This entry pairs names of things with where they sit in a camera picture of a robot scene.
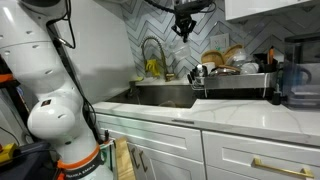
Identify white wall cabinet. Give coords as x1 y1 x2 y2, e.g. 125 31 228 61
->
224 0 320 22

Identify white wall outlet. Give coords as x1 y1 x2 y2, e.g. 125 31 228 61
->
209 33 230 53

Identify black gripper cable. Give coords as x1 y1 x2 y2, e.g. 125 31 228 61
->
143 0 218 15

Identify yellow cloth on faucet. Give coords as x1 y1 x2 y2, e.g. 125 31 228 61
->
144 59 162 78

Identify clear square plastic bowl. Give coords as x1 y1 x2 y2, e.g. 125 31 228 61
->
168 41 193 63

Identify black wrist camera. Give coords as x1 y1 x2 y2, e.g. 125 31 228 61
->
173 0 214 13

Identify white cabinet drawer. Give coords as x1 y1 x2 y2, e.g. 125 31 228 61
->
202 130 320 180
96 113 204 163

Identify black base cable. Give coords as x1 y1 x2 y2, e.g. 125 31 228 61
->
49 23 105 144

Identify black utensil holder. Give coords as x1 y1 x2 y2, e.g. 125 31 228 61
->
253 52 279 74

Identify gold spring faucet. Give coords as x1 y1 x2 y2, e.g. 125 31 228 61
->
140 35 175 83

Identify white cup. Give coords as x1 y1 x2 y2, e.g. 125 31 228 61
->
202 61 218 74

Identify black soap pump bottle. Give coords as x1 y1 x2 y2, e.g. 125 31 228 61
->
271 83 283 106

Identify black cabinet handle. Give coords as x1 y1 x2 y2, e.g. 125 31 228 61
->
138 150 149 173
130 147 141 170

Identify wooden bowl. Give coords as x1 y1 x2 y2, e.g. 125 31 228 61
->
200 43 245 68

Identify clear round bowl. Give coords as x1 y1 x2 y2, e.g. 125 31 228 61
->
159 99 178 109

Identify gold drawer handle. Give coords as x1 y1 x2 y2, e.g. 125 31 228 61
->
251 157 315 180

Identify yellow tool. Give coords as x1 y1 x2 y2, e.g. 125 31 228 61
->
0 143 21 165

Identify black dish rack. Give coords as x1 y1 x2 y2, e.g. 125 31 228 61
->
187 66 279 100

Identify stainless steel sink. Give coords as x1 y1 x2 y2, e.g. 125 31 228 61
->
105 83 198 109

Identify black storage shelf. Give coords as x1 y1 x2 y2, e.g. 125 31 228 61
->
0 54 31 134

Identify orange utensil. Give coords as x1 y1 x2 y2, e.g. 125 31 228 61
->
267 46 275 65

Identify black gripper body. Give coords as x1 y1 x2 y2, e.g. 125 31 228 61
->
170 11 198 36

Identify white bowl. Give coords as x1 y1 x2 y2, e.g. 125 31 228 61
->
240 62 260 75

